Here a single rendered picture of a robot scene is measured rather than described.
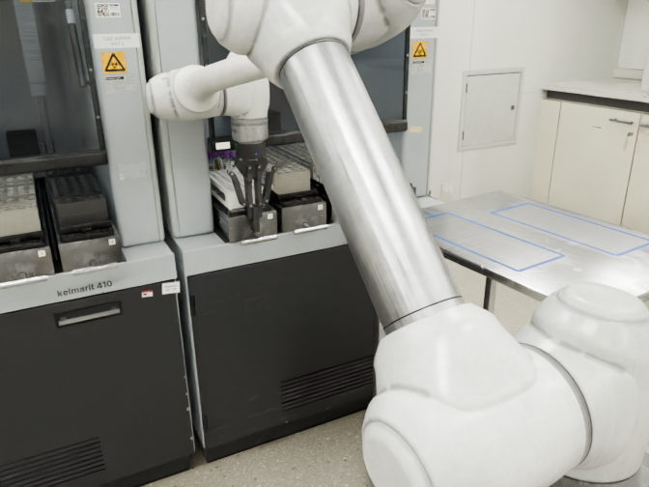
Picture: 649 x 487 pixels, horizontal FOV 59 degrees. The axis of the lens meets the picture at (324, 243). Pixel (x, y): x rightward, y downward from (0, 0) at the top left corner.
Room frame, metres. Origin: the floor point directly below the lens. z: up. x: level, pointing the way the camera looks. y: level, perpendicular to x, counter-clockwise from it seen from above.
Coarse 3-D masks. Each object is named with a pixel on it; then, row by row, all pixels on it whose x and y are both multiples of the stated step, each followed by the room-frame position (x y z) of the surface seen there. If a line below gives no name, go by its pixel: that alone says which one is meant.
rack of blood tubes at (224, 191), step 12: (228, 168) 1.70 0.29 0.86; (216, 180) 1.57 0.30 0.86; (228, 180) 1.56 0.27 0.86; (240, 180) 1.56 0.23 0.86; (252, 180) 1.56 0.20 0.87; (216, 192) 1.62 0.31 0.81; (228, 192) 1.45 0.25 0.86; (252, 192) 1.47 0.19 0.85; (228, 204) 1.45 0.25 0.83; (264, 204) 1.49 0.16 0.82
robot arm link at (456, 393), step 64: (256, 0) 0.79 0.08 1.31; (320, 0) 0.80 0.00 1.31; (256, 64) 0.83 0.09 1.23; (320, 64) 0.76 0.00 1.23; (320, 128) 0.71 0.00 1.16; (384, 192) 0.65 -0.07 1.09; (384, 256) 0.60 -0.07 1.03; (384, 320) 0.58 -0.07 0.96; (448, 320) 0.54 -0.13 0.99; (384, 384) 0.53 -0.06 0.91; (448, 384) 0.48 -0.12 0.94; (512, 384) 0.49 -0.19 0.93; (384, 448) 0.46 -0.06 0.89; (448, 448) 0.43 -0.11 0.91; (512, 448) 0.45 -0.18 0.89; (576, 448) 0.48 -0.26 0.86
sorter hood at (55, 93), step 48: (0, 0) 1.29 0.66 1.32; (48, 0) 1.33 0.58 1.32; (0, 48) 1.28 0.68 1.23; (48, 48) 1.32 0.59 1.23; (0, 96) 1.27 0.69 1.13; (48, 96) 1.31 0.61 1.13; (96, 96) 1.36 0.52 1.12; (0, 144) 1.26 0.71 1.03; (48, 144) 1.31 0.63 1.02; (96, 144) 1.35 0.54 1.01
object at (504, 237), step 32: (448, 224) 1.30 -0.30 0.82; (480, 224) 1.29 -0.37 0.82; (512, 224) 1.29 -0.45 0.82; (544, 224) 1.29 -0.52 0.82; (576, 224) 1.29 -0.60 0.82; (608, 224) 1.28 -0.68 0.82; (448, 256) 1.13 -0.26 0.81; (480, 256) 1.10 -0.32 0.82; (512, 256) 1.10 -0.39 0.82; (544, 256) 1.10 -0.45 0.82; (576, 256) 1.09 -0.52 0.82; (608, 256) 1.09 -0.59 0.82; (640, 256) 1.09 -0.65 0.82; (512, 288) 0.98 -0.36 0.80; (544, 288) 0.95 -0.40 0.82; (640, 288) 0.94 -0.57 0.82
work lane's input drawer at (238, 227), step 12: (216, 204) 1.53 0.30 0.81; (216, 216) 1.50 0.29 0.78; (228, 216) 1.42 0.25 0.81; (240, 216) 1.42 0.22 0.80; (264, 216) 1.45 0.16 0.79; (276, 216) 1.46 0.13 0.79; (228, 228) 1.41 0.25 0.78; (240, 228) 1.42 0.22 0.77; (264, 228) 1.45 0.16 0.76; (276, 228) 1.46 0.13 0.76; (240, 240) 1.42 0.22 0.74; (252, 240) 1.39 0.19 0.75; (264, 240) 1.40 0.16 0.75
